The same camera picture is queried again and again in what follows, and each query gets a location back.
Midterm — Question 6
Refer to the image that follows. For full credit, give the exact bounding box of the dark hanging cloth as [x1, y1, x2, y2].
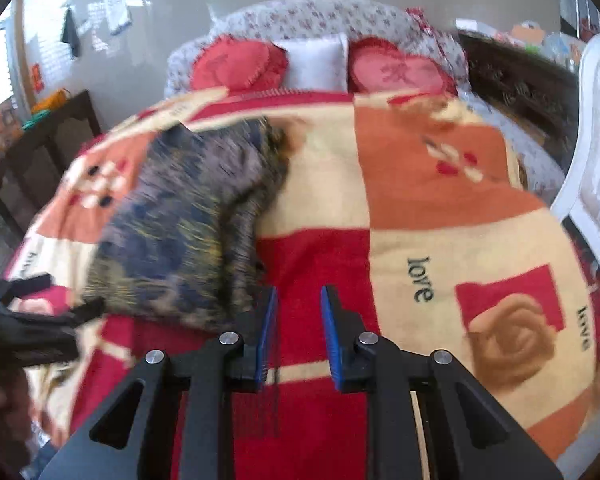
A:
[60, 6, 83, 59]

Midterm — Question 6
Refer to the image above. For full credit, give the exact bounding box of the white pillow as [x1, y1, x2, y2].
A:
[272, 32, 351, 93]

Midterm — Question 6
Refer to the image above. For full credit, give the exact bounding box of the red patterned cloth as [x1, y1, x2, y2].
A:
[405, 7, 451, 42]

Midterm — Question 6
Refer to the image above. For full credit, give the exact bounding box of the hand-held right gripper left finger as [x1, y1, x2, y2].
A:
[40, 286, 280, 480]

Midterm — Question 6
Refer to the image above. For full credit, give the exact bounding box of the person's left forearm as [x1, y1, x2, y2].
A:
[0, 360, 37, 480]

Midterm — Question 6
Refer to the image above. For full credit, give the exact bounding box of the colourful clutter on cabinet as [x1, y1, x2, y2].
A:
[455, 17, 590, 68]

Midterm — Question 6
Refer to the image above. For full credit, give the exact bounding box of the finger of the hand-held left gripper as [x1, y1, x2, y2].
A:
[0, 273, 53, 307]
[10, 297, 106, 332]

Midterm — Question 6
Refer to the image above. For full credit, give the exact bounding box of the yellow and green clutter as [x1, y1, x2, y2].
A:
[22, 88, 72, 132]

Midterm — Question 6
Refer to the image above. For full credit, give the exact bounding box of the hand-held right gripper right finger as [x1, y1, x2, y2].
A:
[320, 285, 565, 480]

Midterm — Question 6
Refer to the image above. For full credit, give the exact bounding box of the red heart pillow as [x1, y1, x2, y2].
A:
[190, 34, 289, 92]
[347, 36, 459, 97]

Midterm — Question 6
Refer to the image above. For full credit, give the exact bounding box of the dark wooden table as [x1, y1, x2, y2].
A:
[0, 90, 103, 273]

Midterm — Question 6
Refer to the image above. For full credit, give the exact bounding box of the dark wooden cabinet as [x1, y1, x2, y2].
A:
[457, 30, 581, 176]

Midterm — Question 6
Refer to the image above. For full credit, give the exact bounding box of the white wall poster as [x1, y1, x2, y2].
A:
[101, 0, 132, 37]

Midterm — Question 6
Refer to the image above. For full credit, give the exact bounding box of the red and cream printed blanket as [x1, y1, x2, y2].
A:
[5, 87, 600, 480]

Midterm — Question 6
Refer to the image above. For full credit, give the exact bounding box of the dark patterned garment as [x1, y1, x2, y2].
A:
[82, 117, 291, 333]

